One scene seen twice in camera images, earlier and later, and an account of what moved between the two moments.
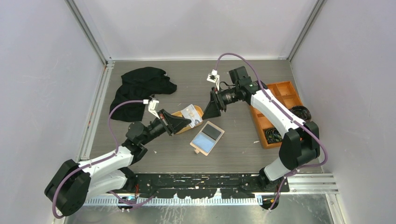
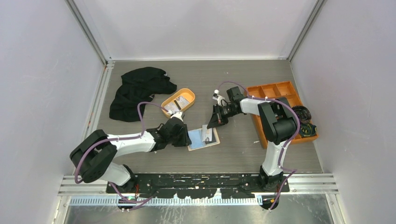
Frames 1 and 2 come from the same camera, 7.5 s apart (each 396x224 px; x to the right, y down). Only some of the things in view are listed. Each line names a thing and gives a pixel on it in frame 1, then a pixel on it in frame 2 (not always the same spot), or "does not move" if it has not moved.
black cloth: x=140 y=84 does not move
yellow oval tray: x=179 y=114 -> x=187 y=92
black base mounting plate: x=202 y=185 does not move
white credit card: x=191 y=113 -> x=207 y=133
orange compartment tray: x=271 y=133 does not move
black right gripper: x=216 y=103 -> x=217 y=119
